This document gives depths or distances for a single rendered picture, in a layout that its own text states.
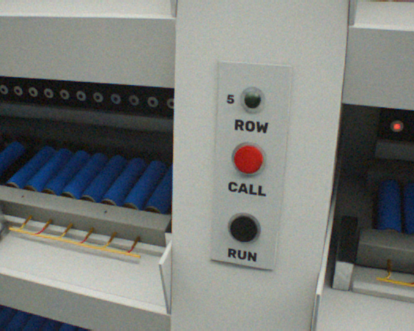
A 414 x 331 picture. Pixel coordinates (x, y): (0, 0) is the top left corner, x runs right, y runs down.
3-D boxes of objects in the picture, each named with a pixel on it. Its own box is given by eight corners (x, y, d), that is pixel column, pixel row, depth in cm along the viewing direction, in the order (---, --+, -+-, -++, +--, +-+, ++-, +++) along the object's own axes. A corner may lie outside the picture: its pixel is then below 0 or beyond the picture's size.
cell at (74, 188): (110, 169, 47) (78, 210, 42) (95, 166, 48) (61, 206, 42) (107, 153, 46) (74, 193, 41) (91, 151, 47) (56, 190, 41)
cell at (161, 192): (188, 180, 45) (163, 225, 40) (170, 177, 45) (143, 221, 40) (188, 164, 44) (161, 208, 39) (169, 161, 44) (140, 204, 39)
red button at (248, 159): (260, 176, 27) (262, 148, 26) (233, 172, 27) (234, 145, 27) (263, 171, 28) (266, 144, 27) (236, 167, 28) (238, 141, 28)
